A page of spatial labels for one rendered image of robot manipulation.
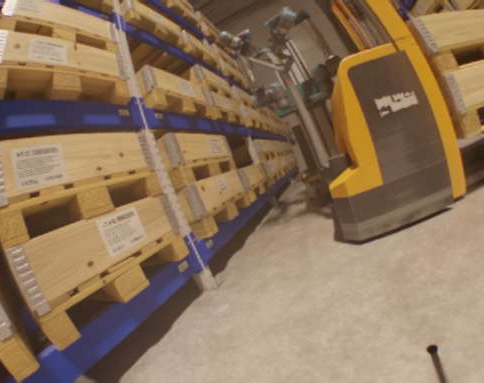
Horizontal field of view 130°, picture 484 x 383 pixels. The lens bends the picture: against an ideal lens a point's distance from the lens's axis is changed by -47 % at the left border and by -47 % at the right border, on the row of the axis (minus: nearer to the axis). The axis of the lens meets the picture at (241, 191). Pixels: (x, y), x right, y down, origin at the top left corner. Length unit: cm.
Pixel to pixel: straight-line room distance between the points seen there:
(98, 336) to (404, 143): 149
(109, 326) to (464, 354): 108
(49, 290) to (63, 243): 17
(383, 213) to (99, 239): 122
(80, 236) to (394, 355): 100
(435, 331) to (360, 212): 67
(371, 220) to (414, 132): 48
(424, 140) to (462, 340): 85
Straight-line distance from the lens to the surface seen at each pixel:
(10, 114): 100
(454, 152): 132
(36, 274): 76
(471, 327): 70
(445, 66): 133
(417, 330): 69
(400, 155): 109
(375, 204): 109
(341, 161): 134
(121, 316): 93
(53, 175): 84
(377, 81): 110
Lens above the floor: 54
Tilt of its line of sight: 4 degrees down
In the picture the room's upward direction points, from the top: 22 degrees counter-clockwise
